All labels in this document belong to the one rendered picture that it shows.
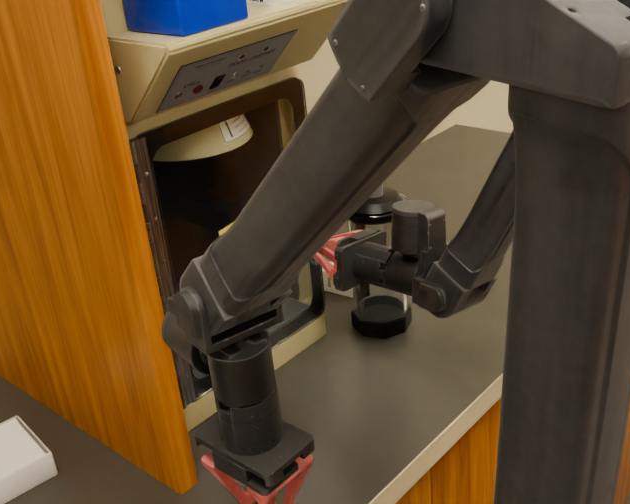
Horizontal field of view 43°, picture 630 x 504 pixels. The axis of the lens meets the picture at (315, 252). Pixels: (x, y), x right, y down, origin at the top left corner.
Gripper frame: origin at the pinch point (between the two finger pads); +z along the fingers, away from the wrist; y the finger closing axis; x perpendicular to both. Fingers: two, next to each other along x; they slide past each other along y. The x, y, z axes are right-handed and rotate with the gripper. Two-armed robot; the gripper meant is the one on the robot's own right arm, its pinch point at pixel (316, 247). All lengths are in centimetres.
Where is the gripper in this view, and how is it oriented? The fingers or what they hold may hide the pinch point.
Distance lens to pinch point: 119.6
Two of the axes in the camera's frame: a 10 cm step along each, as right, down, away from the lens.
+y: -6.6, 2.7, -7.0
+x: 0.1, 9.4, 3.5
